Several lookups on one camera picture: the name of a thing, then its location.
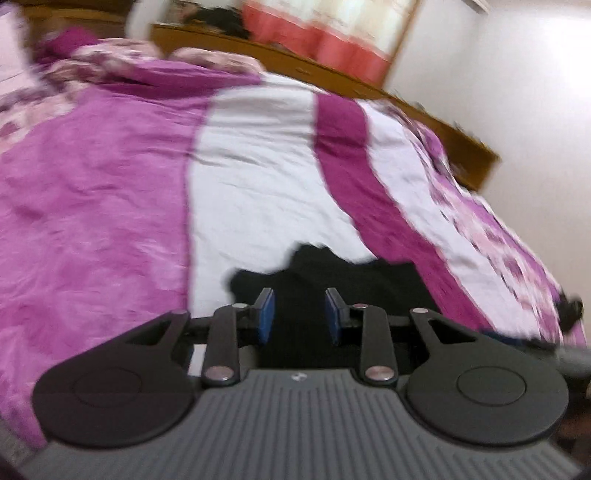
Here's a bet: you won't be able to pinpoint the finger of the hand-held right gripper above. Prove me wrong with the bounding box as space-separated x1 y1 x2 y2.
558 296 586 331

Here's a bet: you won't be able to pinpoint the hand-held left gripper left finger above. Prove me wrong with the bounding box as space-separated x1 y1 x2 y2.
124 287 277 387

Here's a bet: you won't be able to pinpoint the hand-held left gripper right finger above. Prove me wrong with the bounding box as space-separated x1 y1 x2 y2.
324 287 479 387

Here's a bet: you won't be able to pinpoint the black garment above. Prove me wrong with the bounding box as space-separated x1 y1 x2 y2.
229 242 438 370

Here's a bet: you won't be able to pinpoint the purple and white blanket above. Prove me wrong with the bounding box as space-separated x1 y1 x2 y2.
0 28 590 452

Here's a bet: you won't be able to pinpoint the orange and cream curtain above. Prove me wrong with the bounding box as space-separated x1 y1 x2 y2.
240 0 422 89

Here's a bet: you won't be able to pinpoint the dark cloth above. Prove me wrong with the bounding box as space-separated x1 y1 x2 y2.
182 0 252 40

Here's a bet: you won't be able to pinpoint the floral pink quilt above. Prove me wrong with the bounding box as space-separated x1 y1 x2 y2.
0 28 265 155

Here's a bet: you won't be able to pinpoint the wooden bed frame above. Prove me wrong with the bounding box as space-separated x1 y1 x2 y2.
23 9 502 193

